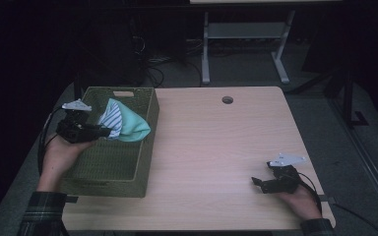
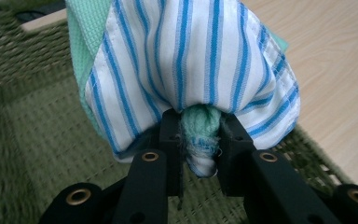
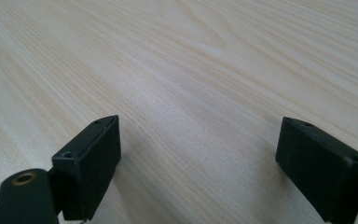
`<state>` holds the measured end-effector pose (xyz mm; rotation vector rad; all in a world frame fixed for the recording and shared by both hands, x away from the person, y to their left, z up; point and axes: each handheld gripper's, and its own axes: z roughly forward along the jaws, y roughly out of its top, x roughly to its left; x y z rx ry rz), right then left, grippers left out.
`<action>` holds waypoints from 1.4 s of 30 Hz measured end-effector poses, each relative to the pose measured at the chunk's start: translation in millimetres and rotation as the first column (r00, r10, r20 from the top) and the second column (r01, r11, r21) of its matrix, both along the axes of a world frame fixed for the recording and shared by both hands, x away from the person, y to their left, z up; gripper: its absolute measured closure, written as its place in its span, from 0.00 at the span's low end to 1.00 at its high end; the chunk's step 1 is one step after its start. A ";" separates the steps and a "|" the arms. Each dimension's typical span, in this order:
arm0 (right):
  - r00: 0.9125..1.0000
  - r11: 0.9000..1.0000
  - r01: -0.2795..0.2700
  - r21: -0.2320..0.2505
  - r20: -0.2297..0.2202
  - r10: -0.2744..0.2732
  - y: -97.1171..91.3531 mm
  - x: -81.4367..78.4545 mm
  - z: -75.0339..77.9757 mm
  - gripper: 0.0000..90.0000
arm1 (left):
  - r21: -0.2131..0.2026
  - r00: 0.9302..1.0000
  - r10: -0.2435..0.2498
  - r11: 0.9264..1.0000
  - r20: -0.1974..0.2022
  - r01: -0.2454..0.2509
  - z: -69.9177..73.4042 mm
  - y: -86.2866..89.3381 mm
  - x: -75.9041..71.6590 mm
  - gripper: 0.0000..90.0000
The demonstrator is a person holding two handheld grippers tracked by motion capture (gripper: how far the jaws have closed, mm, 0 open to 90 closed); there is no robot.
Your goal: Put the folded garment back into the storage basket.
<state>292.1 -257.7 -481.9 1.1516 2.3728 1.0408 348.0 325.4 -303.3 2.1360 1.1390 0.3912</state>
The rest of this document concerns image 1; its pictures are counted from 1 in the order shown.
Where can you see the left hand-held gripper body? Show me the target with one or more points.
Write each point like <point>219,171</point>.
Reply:
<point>75,129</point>

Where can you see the person's right hand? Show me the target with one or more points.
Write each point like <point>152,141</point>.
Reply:
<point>303,203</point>

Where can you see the aluminium floor rail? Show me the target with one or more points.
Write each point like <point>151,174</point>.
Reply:
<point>367,164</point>

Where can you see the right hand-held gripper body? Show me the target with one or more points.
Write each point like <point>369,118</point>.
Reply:
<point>282,182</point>

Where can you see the white metal desk frame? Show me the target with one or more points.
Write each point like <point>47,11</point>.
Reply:
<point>244,31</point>

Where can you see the black table leg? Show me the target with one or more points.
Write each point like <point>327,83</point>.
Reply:
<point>77,88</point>

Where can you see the grey tape strip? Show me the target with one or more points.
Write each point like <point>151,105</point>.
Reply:
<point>72,199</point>
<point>328,198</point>

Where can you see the person's left hand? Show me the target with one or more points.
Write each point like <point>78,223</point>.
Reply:
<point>62,154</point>

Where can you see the mint green baby garment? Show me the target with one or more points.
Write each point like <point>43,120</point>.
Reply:
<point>131,123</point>

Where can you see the black metal stand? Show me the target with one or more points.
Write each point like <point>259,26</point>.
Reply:
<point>348,98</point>

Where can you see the green woven basket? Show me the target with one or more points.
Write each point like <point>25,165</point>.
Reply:
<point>118,164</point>

